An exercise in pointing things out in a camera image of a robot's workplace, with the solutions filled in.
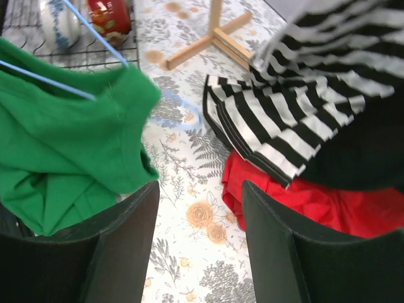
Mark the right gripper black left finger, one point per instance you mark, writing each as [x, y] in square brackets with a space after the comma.
[101, 259]

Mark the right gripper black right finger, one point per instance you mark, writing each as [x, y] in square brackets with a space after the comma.
[294, 259]

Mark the green tank top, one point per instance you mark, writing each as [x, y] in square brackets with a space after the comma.
[70, 141]

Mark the light blue wire hanger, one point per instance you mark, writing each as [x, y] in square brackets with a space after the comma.
[173, 111]

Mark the red tank top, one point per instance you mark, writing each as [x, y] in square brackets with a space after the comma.
[361, 213]

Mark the black tank top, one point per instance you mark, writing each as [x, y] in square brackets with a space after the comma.
[365, 155]

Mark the black white striped top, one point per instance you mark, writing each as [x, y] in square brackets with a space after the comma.
[312, 79]

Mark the blue white bowl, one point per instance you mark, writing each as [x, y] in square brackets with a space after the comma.
[60, 26]

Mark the wooden clothes rack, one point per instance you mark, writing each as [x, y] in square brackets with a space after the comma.
[217, 36]

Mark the red bowl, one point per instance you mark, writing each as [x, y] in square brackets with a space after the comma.
[111, 19]

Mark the black wire dish rack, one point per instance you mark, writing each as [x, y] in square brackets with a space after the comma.
[20, 24]

